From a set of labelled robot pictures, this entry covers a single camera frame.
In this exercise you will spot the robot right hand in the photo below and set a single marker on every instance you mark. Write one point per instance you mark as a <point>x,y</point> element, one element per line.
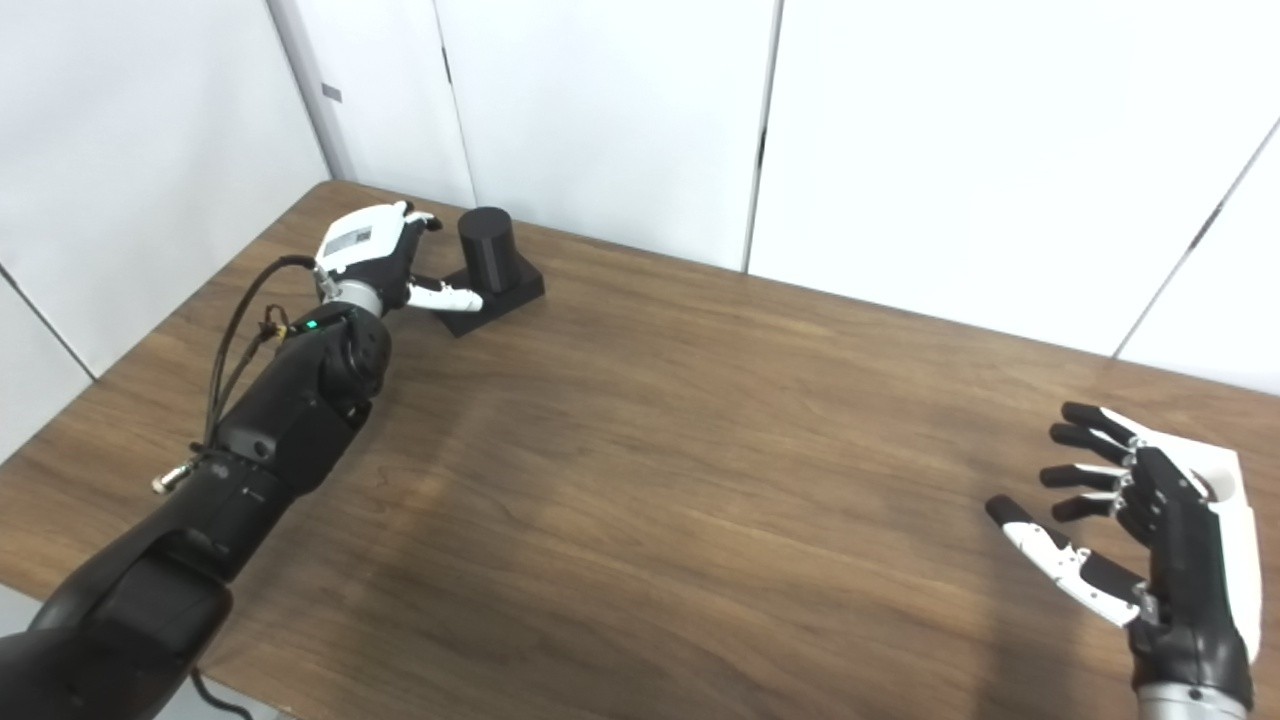
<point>1190,580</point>

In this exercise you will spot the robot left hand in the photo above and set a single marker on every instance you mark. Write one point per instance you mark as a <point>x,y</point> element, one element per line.
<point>375,255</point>

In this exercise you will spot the black cylinder peg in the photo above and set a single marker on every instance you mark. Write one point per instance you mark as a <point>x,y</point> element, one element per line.
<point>487,245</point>

